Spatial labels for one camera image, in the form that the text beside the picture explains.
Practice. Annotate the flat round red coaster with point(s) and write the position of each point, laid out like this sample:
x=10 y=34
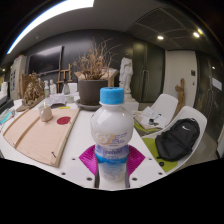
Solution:
x=63 y=120

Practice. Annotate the brown relief sculpture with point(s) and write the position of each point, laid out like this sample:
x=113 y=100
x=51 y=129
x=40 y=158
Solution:
x=32 y=91

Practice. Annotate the white blue-capped drink bottle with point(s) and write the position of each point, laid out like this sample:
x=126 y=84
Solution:
x=111 y=133

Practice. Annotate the tan wooden drawing board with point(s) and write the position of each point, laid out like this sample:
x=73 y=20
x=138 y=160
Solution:
x=40 y=136

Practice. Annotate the white plastic chair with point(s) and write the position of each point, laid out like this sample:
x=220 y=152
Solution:
x=74 y=88
x=168 y=103

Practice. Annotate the printed newspaper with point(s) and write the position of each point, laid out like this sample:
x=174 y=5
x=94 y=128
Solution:
x=56 y=100

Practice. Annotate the round ceiling spotlight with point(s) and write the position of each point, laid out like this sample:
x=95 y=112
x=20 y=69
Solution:
x=160 y=37
x=196 y=34

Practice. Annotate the tall white plaster statue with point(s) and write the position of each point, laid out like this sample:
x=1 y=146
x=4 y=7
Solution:
x=126 y=75

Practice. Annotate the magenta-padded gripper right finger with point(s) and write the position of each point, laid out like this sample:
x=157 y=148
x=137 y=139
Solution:
x=136 y=160

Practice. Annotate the wooden easel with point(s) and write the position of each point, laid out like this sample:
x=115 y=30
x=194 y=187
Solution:
x=63 y=76

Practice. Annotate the stack of papers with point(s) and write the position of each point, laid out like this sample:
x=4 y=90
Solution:
x=148 y=118

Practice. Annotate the black backpack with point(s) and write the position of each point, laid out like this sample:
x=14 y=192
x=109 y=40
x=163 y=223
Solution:
x=176 y=140

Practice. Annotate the small yellow tag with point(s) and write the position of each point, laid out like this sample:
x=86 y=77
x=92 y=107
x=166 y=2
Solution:
x=64 y=107

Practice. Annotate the white green-labelled spray bottle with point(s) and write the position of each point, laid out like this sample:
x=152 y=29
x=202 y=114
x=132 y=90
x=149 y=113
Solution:
x=46 y=89

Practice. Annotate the grey pot saucer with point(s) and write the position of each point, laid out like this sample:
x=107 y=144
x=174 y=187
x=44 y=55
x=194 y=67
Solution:
x=86 y=106

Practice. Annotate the white ceramic mug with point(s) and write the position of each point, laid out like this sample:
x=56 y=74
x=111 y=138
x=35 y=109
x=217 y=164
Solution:
x=46 y=115

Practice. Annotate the black wall screen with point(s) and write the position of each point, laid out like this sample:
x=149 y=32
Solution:
x=45 y=60

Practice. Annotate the white cabinet with pictures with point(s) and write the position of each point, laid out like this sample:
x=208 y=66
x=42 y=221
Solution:
x=17 y=76

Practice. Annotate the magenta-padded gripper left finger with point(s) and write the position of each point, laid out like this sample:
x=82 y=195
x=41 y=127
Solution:
x=87 y=160

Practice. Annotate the small white plaster figure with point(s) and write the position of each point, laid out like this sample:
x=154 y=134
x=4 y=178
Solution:
x=53 y=87

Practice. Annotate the wooden figure sculpture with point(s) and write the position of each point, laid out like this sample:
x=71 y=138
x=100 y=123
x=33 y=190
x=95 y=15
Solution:
x=180 y=95

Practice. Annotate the colourful painted sheet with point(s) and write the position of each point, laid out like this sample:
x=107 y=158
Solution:
x=6 y=116

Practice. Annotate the dried plant in grey pot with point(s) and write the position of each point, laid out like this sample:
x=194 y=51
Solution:
x=91 y=91

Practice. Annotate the long ceiling light strip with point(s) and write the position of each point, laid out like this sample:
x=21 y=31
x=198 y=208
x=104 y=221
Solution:
x=43 y=20

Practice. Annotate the white chair with green cushion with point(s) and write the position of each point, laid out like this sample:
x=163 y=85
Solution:
x=195 y=113

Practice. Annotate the thin wooden stick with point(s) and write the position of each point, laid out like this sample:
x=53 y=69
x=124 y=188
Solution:
x=44 y=105

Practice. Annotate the grey jug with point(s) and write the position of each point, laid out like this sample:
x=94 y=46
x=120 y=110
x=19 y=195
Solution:
x=66 y=89

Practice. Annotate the white tape roll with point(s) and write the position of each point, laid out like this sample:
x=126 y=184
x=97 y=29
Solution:
x=69 y=99

